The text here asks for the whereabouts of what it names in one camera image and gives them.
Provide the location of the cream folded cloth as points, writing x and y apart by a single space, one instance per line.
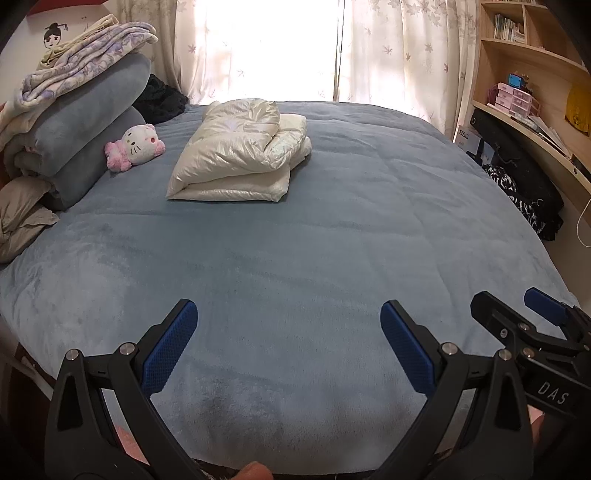
78 39

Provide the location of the blue bed cover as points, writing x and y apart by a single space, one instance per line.
300 254

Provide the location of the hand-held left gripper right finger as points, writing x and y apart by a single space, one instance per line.
408 350

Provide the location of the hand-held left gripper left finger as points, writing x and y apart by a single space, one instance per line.
168 350

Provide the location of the wooden shelf unit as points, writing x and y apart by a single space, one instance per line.
549 60

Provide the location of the black garment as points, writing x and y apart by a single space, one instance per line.
161 99

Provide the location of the pink drawer organiser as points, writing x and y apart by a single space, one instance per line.
515 99

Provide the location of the cartoon girl wall sticker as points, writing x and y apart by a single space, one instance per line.
53 36

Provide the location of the red wall decoration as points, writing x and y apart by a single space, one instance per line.
69 5

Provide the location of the stack of papers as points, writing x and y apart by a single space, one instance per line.
549 134

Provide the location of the white leaf-print curtain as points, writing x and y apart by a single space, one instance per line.
194 46
406 55

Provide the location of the white and pink cat plush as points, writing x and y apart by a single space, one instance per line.
136 145

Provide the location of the small blue box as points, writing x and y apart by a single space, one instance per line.
515 80

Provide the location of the white puffer jacket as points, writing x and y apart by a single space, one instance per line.
231 152

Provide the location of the black bag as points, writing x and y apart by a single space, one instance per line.
526 170

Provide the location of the beige cloth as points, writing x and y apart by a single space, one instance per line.
21 221

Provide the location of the yellow cloth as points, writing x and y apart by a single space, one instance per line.
579 106

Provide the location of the black and white patterned cloth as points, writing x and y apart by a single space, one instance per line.
503 182

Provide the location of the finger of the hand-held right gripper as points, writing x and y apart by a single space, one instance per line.
547 304
503 323

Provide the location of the white cardboard box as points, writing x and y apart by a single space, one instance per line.
464 141

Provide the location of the purple floral blanket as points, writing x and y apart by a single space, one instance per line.
78 64

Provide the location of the row of books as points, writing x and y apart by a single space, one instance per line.
508 28

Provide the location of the person's left hand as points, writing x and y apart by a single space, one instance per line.
253 471

